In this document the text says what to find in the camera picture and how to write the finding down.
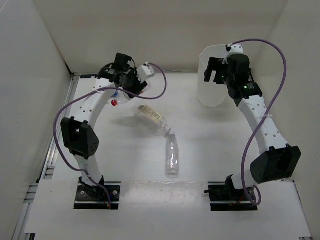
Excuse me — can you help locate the clear bottle without label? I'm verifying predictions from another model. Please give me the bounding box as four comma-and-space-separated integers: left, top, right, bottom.
165, 131, 180, 176

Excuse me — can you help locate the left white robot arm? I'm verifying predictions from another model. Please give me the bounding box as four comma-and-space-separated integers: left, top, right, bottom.
60, 53, 155, 200

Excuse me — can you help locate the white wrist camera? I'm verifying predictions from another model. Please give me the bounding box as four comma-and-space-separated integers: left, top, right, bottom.
137, 62, 156, 83
225, 43, 244, 57

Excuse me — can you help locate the left aluminium frame rail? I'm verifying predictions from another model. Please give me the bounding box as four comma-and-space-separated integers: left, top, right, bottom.
12, 73, 81, 240

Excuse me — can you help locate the red label plastic bottle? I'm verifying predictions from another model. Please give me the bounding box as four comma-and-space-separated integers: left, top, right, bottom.
110, 82, 152, 107

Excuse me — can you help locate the white plastic bin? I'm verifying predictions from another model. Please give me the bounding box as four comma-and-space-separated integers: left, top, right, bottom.
196, 44, 229, 108

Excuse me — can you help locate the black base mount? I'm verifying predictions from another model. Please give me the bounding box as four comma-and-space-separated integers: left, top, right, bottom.
203, 182, 258, 212
73, 181, 121, 211

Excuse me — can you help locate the aluminium frame rail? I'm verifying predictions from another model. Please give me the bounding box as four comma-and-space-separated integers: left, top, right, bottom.
12, 73, 81, 240
246, 68, 313, 238

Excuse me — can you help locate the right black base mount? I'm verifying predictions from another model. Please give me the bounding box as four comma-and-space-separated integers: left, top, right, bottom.
203, 182, 258, 212

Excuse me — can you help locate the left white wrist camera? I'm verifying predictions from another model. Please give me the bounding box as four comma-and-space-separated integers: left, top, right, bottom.
137, 62, 156, 83

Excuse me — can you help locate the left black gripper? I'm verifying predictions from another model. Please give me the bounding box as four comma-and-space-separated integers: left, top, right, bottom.
121, 67, 148, 99

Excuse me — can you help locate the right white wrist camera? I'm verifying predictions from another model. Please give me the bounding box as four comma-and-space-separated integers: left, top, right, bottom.
225, 43, 244, 57

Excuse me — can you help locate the large green label bottle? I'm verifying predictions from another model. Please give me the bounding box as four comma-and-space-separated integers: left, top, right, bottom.
132, 103, 172, 136

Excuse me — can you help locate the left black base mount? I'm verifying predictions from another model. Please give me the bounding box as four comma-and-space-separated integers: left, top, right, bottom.
73, 181, 121, 211

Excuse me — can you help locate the right aluminium frame rail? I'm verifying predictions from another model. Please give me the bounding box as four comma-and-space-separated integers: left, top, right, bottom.
246, 68, 313, 238

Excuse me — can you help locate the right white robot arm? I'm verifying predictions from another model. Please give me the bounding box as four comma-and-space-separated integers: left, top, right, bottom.
204, 54, 301, 200

